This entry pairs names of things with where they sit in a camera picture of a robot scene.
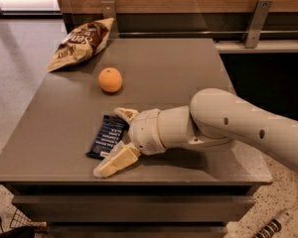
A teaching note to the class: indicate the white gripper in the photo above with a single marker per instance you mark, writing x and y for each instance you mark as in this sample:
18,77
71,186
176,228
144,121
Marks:
145,131

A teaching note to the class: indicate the blue rxbar blueberry wrapper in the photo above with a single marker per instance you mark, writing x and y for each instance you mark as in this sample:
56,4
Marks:
109,134

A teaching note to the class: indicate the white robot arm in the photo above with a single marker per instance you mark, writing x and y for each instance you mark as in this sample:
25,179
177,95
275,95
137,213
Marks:
213,119

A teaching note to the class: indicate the brown chip bag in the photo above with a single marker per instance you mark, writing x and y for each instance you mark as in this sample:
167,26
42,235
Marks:
82,43

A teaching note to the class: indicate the orange fruit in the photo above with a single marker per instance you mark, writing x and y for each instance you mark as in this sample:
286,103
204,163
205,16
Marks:
110,79

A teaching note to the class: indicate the grey drawer cabinet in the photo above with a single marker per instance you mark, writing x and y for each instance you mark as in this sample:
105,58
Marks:
179,194

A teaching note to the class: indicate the white power strip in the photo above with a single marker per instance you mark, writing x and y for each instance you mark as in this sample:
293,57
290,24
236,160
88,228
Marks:
275,224

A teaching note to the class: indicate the metal rail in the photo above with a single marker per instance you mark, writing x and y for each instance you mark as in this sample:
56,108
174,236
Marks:
222,36

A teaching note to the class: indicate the black wire basket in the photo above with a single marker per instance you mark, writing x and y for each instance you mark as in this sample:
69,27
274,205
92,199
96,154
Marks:
21,226

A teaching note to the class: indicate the right metal bracket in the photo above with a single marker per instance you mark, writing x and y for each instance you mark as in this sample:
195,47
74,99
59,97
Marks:
252,34

